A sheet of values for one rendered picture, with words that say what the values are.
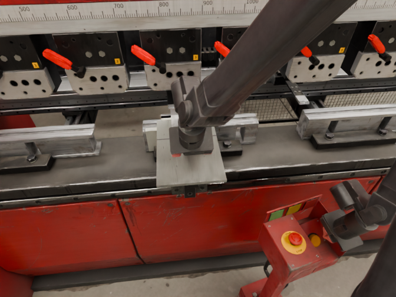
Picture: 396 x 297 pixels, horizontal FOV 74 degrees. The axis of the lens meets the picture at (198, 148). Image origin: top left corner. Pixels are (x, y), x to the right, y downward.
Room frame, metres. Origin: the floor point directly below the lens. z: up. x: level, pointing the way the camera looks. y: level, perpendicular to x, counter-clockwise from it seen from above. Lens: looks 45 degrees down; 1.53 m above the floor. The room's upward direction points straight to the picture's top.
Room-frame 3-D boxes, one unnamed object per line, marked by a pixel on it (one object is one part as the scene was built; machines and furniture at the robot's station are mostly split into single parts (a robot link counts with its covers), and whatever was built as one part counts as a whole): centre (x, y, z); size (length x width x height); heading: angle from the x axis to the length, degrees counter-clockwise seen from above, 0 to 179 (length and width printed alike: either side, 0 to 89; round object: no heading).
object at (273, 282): (0.39, -0.33, 0.39); 0.05 x 0.05 x 0.54; 19
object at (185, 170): (0.54, 0.03, 1.00); 0.26 x 0.18 x 0.01; 6
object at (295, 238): (0.36, -0.29, 0.79); 0.04 x 0.04 x 0.04
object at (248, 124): (0.70, -0.01, 0.92); 0.39 x 0.06 x 0.10; 96
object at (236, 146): (0.64, 0.00, 0.89); 0.30 x 0.05 x 0.03; 96
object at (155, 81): (0.69, 0.07, 1.21); 0.15 x 0.09 x 0.17; 96
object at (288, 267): (0.39, -0.33, 0.75); 0.20 x 0.16 x 0.18; 109
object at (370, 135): (0.70, -0.56, 0.89); 0.30 x 0.05 x 0.03; 96
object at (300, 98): (0.89, -0.36, 1.01); 0.26 x 0.12 x 0.05; 6
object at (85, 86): (0.66, 0.27, 1.21); 0.15 x 0.09 x 0.17; 96
